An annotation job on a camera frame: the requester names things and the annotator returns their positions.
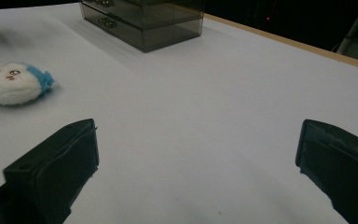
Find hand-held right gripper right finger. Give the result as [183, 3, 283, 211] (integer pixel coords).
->
[294, 119, 358, 224]

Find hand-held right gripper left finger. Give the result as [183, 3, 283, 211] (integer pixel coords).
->
[0, 118, 101, 224]

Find white and blue plush toy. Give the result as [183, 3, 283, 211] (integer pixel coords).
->
[0, 62, 56, 106]

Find smoky transparent drawer with dividers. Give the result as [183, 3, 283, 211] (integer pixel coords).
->
[80, 3, 204, 53]

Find smoky transparent drawer cabinet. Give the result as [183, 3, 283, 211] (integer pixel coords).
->
[79, 0, 205, 53]

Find grey metal stand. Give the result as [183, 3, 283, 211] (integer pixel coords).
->
[335, 0, 358, 64]

